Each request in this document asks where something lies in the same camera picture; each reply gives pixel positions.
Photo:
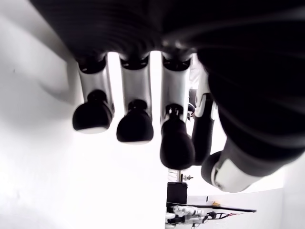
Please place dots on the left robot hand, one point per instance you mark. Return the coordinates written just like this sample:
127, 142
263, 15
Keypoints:
214, 59

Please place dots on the black wheeled cabinet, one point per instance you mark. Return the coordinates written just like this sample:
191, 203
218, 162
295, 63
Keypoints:
176, 193

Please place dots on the white robot lying down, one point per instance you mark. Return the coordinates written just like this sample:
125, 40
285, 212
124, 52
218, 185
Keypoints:
188, 212

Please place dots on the long black pole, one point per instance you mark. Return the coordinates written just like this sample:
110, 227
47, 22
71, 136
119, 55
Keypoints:
228, 208

